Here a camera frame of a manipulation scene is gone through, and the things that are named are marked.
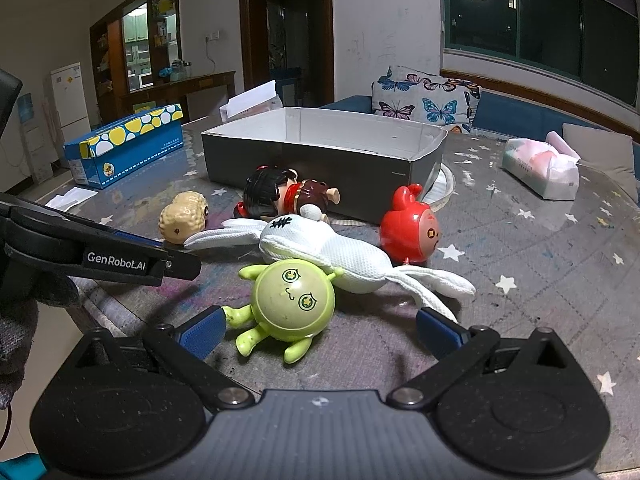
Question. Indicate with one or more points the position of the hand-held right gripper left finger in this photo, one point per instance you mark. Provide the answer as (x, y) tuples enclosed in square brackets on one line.
[(202, 332)]

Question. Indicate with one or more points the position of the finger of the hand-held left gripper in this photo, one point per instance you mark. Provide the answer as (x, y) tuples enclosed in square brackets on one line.
[(137, 240), (125, 265)]

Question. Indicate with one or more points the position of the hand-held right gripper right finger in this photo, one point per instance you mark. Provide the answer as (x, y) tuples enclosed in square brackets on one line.
[(437, 331)]

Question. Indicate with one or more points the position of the beige peanut toy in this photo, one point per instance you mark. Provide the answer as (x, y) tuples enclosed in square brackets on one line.
[(182, 215)]

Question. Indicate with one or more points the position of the green round toy figure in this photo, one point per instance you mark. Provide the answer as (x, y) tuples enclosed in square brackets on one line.
[(290, 300)]

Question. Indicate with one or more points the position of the red round toy figure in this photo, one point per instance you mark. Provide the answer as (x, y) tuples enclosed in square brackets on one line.
[(405, 230)]

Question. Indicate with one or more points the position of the white plush rabbit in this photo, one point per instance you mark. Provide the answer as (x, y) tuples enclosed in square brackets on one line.
[(320, 255)]

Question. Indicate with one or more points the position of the black-haired doll figure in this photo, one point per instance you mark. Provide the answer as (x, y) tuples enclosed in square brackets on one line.
[(270, 190)]

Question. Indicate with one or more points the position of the grey cardboard box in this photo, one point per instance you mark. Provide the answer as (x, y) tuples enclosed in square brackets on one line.
[(300, 165)]

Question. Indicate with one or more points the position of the person's left hand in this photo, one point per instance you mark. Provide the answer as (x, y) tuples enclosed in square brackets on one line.
[(20, 350)]

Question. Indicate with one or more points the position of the white water dispenser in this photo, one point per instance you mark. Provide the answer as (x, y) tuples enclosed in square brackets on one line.
[(35, 145)]

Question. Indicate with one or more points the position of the white refrigerator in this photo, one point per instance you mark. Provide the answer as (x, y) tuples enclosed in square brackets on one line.
[(70, 100)]

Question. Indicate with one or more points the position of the white paper sheet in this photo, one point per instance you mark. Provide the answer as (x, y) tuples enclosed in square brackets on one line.
[(70, 199)]

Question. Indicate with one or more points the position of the blue box with yellow dots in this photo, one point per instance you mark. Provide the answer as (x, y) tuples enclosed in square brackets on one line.
[(130, 155)]

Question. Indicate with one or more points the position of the grey star tablecloth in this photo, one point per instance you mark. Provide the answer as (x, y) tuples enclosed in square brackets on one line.
[(525, 270)]

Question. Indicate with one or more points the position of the wooden display cabinet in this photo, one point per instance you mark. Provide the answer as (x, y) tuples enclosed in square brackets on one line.
[(112, 60)]

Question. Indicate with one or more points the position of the wooden sideboard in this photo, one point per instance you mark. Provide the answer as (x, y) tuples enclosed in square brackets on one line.
[(200, 85)]

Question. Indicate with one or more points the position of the white tissue pack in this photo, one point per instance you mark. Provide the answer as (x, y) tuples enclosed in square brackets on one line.
[(250, 97)]

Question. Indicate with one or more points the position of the butterfly print pillow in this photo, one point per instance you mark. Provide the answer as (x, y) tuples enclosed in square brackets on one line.
[(425, 100)]

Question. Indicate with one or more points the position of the blue sofa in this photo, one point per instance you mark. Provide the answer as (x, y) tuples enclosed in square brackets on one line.
[(510, 110)]

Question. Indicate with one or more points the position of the grey pillow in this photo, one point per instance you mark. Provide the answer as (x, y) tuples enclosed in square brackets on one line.
[(605, 155)]

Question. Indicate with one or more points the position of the dark window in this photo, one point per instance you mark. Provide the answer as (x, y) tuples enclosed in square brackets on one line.
[(550, 20)]

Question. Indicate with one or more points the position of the dark wooden door frame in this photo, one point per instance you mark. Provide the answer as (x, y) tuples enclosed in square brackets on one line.
[(245, 35)]

